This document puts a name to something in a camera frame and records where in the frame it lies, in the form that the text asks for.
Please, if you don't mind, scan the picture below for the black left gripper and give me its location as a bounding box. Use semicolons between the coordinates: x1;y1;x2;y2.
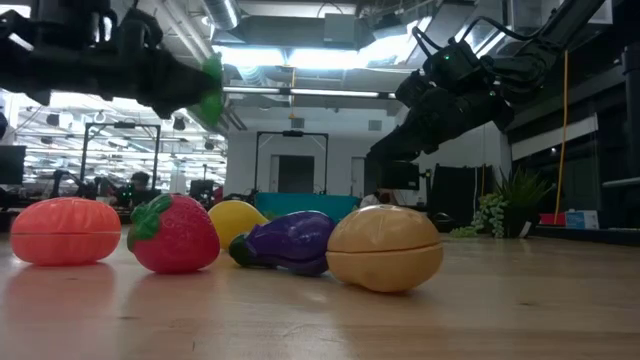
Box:
0;34;212;121

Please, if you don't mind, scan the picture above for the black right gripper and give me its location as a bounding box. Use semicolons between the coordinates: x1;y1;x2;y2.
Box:
366;73;516;163

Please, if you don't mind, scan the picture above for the green toy cucumber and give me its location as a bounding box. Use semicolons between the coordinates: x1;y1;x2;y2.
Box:
198;51;226;128

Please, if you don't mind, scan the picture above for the tan toy potato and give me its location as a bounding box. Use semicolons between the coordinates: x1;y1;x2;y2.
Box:
325;203;445;294

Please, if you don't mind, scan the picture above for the yellow toy lemon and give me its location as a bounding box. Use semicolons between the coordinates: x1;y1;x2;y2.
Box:
207;199;270;251

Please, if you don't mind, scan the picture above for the black panel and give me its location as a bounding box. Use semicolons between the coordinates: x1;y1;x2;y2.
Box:
430;163;494;224

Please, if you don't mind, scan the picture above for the person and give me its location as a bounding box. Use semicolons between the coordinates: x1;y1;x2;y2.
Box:
112;170;162;207
359;188;401;209

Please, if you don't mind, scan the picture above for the ceiling light tube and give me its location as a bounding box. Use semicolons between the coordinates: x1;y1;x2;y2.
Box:
222;85;401;100

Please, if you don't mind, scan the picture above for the blue plastic tub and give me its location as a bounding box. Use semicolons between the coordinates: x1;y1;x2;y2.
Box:
254;192;361;225

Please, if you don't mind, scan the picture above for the potted succulent plant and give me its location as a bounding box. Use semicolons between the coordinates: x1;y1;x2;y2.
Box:
449;167;556;240

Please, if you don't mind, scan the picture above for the grey ceiling box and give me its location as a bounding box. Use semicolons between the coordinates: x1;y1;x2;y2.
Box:
322;12;357;45

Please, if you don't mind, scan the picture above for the large red toy strawberry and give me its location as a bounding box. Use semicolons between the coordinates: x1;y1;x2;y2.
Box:
126;193;222;275

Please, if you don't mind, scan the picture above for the purple toy eggplant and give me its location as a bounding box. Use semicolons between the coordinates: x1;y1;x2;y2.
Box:
228;209;338;278

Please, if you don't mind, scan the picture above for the orange toy fruit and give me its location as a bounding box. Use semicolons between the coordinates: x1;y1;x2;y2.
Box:
9;196;123;267

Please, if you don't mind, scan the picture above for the dark computer monitor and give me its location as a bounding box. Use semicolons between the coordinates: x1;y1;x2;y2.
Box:
0;144;27;186

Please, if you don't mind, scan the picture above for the blue and white box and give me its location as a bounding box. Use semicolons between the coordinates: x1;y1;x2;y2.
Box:
564;209;600;231

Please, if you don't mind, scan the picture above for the black wall monitor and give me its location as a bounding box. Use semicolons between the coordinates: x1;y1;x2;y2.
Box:
378;159;421;191

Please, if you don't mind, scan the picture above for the black metal frame stand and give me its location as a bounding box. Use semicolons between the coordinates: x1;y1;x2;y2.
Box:
77;121;162;196
253;130;330;196

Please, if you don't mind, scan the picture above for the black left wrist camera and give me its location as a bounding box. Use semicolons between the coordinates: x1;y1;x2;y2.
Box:
117;5;165;59

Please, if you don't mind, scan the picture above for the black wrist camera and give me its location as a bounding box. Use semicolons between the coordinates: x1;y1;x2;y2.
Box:
422;38;494;94
117;5;165;59

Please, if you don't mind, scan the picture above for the silver ventilation duct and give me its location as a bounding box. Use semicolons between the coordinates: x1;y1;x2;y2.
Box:
202;0;242;31

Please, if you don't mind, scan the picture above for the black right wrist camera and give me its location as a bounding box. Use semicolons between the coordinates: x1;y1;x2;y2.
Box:
422;38;494;94

